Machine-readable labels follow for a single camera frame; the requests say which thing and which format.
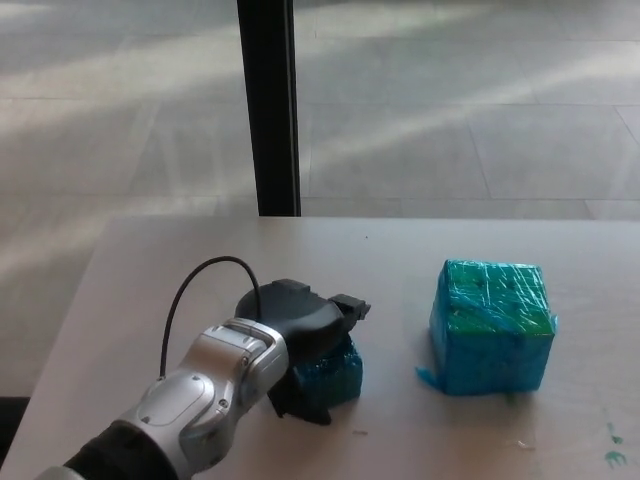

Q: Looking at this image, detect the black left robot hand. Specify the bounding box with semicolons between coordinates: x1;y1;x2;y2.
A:
233;278;374;427

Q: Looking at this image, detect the small blue taped cube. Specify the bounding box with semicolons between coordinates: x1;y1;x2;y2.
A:
291;333;365;408

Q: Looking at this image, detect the big blue green taped cube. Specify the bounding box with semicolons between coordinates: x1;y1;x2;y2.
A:
414;257;559;398

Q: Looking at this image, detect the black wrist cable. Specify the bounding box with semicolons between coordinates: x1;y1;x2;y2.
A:
158;256;262;379

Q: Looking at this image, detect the black vertical window post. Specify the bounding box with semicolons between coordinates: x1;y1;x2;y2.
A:
236;0;302;218

